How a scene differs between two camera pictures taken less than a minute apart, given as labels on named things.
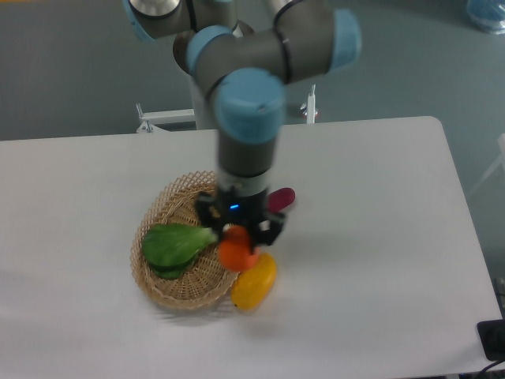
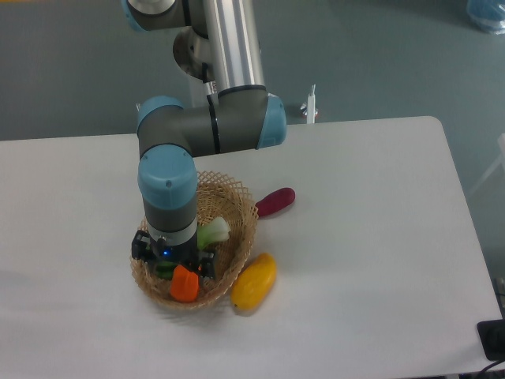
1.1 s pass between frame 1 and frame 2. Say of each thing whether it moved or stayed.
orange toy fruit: moved
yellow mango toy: stayed
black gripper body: moved
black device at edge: stayed
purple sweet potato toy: stayed
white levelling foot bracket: stayed
